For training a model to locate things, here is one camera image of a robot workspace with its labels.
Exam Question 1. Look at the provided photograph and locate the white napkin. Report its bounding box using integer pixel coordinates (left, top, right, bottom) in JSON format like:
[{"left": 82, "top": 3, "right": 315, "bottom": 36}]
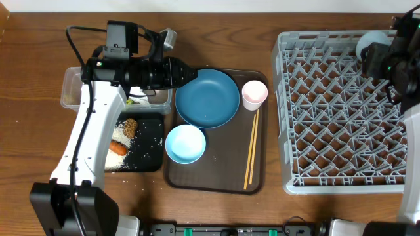
[{"left": 126, "top": 87, "right": 150, "bottom": 105}]

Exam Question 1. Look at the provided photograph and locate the light blue cup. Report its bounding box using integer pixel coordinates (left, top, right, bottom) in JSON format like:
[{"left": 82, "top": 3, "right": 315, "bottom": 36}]
[{"left": 356, "top": 31, "right": 391, "bottom": 60}]

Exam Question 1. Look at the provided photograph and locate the brown textured food piece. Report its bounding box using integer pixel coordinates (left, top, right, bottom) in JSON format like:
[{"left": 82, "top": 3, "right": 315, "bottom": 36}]
[{"left": 123, "top": 118, "right": 138, "bottom": 139}]

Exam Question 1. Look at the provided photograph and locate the light blue rice bowl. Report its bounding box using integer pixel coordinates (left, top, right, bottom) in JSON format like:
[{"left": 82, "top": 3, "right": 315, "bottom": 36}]
[{"left": 165, "top": 125, "right": 207, "bottom": 165}]

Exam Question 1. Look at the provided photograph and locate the orange carrot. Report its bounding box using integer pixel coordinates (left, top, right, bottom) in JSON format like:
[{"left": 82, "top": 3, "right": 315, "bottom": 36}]
[{"left": 109, "top": 140, "right": 128, "bottom": 156}]

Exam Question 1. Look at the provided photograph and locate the pink cup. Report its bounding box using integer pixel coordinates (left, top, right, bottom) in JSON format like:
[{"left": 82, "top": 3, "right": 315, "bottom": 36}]
[{"left": 241, "top": 80, "right": 268, "bottom": 111}]

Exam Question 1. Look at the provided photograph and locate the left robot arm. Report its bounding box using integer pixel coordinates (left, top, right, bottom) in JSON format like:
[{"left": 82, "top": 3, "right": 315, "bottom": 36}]
[{"left": 30, "top": 57, "right": 198, "bottom": 235}]

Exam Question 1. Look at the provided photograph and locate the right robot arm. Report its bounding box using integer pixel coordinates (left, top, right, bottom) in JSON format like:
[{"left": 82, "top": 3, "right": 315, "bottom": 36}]
[{"left": 316, "top": 6, "right": 419, "bottom": 236}]

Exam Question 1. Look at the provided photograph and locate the grey dishwasher rack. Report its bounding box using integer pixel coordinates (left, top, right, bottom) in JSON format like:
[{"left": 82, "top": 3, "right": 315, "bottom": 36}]
[{"left": 271, "top": 31, "right": 407, "bottom": 195}]

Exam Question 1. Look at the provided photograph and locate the clear plastic bin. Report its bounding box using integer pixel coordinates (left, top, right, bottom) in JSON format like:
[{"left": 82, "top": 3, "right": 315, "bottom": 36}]
[{"left": 60, "top": 67, "right": 173, "bottom": 115}]

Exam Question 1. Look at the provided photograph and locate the dark blue plate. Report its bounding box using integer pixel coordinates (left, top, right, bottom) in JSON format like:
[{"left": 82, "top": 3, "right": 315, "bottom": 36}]
[{"left": 175, "top": 69, "right": 240, "bottom": 128}]

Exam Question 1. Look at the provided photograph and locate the black tray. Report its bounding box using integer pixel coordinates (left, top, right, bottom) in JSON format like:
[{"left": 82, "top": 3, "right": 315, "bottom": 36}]
[{"left": 105, "top": 113, "right": 164, "bottom": 172}]

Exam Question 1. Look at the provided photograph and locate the white rice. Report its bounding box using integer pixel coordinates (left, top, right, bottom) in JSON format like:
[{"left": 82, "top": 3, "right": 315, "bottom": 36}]
[{"left": 104, "top": 121, "right": 163, "bottom": 173}]

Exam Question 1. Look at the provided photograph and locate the wooden chopstick right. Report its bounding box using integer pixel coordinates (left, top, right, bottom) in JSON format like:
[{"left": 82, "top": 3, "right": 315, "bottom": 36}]
[{"left": 249, "top": 109, "right": 259, "bottom": 185}]

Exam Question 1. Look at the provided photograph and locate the wooden chopstick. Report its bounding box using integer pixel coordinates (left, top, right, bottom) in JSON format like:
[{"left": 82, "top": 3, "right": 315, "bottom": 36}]
[
  {"left": 249, "top": 109, "right": 259, "bottom": 185},
  {"left": 243, "top": 114, "right": 256, "bottom": 190}
]

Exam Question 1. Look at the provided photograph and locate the brown serving tray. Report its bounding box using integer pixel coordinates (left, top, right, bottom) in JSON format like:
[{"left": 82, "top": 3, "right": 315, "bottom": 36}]
[{"left": 164, "top": 69, "right": 268, "bottom": 195}]

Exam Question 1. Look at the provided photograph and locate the wooden chopstick left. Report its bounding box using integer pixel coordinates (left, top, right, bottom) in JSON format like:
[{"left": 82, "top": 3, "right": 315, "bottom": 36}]
[{"left": 243, "top": 114, "right": 256, "bottom": 190}]

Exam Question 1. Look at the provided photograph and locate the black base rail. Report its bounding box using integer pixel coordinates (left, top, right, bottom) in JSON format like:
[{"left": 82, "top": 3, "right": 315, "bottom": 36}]
[{"left": 145, "top": 224, "right": 329, "bottom": 236}]

